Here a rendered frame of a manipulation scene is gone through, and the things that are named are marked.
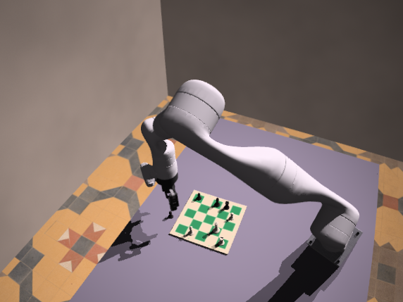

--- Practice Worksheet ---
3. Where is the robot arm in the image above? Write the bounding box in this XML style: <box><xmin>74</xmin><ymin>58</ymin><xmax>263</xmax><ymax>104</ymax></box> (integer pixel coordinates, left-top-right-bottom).
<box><xmin>140</xmin><ymin>80</ymin><xmax>359</xmax><ymax>253</ymax></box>

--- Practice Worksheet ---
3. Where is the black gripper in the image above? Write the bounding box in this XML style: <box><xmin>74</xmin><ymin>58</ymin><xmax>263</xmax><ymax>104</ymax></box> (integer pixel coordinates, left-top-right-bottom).
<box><xmin>156</xmin><ymin>173</ymin><xmax>179</xmax><ymax>211</ymax></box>

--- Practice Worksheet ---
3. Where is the green and cream chessboard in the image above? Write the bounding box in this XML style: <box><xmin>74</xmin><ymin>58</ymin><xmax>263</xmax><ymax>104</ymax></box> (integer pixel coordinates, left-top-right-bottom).
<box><xmin>170</xmin><ymin>190</ymin><xmax>247</xmax><ymax>255</ymax></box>

